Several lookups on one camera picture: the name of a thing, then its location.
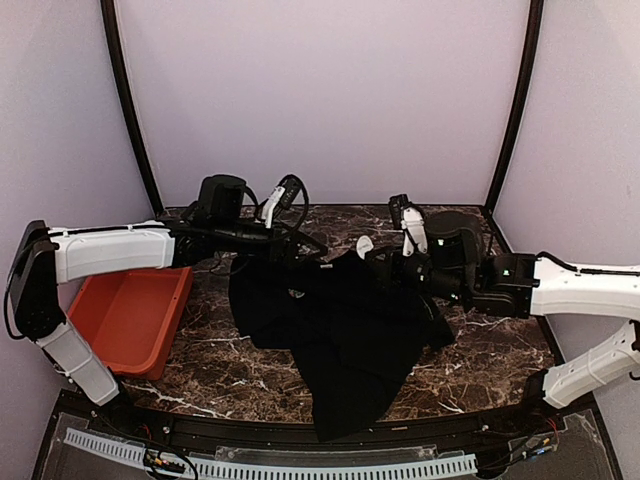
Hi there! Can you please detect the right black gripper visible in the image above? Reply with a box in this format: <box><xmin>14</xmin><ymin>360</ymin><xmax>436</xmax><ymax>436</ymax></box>
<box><xmin>365</xmin><ymin>241</ymin><xmax>471</xmax><ymax>305</ymax></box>

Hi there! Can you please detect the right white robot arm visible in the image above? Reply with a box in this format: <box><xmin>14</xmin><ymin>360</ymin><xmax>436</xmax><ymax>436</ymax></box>
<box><xmin>356</xmin><ymin>206</ymin><xmax>639</xmax><ymax>434</ymax></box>

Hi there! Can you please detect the white slotted cable duct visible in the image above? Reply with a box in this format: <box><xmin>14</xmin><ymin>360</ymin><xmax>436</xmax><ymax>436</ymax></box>
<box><xmin>63</xmin><ymin>427</ymin><xmax>478</xmax><ymax>479</ymax></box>

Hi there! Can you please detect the black front rail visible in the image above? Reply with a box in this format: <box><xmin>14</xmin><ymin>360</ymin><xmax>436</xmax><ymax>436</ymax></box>
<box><xmin>54</xmin><ymin>389</ymin><xmax>596</xmax><ymax>456</ymax></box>

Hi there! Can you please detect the black t-shirt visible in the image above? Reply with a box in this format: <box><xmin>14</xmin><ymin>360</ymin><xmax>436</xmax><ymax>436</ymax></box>
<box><xmin>228</xmin><ymin>251</ymin><xmax>455</xmax><ymax>429</ymax></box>

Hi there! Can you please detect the left black frame post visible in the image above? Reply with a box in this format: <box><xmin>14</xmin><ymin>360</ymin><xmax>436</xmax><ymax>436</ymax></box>
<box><xmin>100</xmin><ymin>0</ymin><xmax>165</xmax><ymax>216</ymax></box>

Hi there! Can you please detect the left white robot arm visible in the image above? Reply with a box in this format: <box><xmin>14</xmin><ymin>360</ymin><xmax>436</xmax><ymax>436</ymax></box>
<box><xmin>2</xmin><ymin>174</ymin><xmax>310</xmax><ymax>436</ymax></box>

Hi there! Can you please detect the black frame post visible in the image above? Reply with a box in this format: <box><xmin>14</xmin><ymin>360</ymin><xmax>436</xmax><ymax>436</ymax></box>
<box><xmin>100</xmin><ymin>0</ymin><xmax>165</xmax><ymax>216</ymax></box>
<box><xmin>484</xmin><ymin>0</ymin><xmax>545</xmax><ymax>217</ymax></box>

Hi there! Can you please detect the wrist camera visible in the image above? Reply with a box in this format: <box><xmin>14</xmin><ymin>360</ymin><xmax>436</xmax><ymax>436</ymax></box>
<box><xmin>388</xmin><ymin>194</ymin><xmax>428</xmax><ymax>257</ymax></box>
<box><xmin>257</xmin><ymin>174</ymin><xmax>303</xmax><ymax>228</ymax></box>

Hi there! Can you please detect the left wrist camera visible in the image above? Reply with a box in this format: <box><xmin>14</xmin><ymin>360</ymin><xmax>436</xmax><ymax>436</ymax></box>
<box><xmin>257</xmin><ymin>174</ymin><xmax>303</xmax><ymax>228</ymax></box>

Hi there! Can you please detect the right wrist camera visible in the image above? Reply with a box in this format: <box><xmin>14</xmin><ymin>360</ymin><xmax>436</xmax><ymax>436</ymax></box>
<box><xmin>388</xmin><ymin>194</ymin><xmax>428</xmax><ymax>257</ymax></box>

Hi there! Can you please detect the right black frame post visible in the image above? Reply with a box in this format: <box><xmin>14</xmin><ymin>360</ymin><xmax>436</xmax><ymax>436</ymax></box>
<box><xmin>484</xmin><ymin>0</ymin><xmax>545</xmax><ymax>217</ymax></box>

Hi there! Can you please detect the orange plastic bin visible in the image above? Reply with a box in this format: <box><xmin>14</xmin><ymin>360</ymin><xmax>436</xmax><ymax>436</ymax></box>
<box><xmin>69</xmin><ymin>267</ymin><xmax>194</xmax><ymax>381</ymax></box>

